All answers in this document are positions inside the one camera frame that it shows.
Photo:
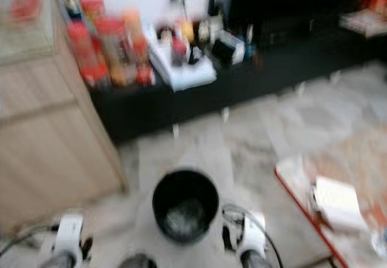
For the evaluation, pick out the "long white carton box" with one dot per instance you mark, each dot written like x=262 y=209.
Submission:
x=341 y=204

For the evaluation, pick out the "black rubbish bin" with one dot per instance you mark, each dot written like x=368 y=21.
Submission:
x=160 y=192

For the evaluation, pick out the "light wood cabinet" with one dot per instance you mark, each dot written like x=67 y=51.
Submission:
x=48 y=135

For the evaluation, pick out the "marble table with red rim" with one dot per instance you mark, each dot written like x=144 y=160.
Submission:
x=351 y=159

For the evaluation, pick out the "black low console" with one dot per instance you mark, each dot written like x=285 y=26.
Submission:
x=157 y=107

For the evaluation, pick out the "white rectangular tray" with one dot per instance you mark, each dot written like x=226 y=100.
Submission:
x=184 y=74

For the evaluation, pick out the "small black box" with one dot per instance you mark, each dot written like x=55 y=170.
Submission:
x=225 y=49

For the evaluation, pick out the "red lid plastic jar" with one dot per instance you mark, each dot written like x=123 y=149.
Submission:
x=115 y=50
x=87 y=56
x=92 y=8

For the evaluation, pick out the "clear glass tank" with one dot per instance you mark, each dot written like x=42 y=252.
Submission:
x=30 y=41

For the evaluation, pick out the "orange lid plastic jar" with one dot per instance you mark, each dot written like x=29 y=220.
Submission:
x=133 y=26

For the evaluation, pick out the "black television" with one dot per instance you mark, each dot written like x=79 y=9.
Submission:
x=290 y=2

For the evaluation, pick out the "red item in tank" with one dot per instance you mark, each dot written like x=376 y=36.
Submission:
x=26 y=6

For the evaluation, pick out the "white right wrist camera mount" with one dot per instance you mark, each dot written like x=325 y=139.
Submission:
x=254 y=232

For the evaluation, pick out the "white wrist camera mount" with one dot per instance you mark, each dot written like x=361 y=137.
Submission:
x=68 y=232
x=254 y=232

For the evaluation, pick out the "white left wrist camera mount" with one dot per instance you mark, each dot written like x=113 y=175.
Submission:
x=68 y=232

